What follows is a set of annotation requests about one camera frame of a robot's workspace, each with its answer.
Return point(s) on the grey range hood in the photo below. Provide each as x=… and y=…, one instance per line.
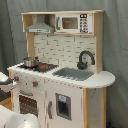
x=40, y=26

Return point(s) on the black toy faucet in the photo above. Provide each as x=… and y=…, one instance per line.
x=82, y=63

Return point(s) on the wooden toy kitchen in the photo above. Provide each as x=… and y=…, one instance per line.
x=63, y=50

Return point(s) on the silver toy pot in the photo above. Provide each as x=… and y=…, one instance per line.
x=31, y=61

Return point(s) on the grey toy sink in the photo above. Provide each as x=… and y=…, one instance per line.
x=73, y=74

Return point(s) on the toy oven door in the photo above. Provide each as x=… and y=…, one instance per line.
x=29, y=101

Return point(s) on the white cabinet door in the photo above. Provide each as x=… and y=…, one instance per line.
x=64, y=106

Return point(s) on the red right oven knob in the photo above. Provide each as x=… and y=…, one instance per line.
x=35, y=83

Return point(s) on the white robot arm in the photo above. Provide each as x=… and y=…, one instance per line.
x=6, y=83

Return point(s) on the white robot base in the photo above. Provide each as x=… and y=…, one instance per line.
x=10, y=119

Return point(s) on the black toy stovetop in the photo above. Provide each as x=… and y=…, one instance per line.
x=41, y=67

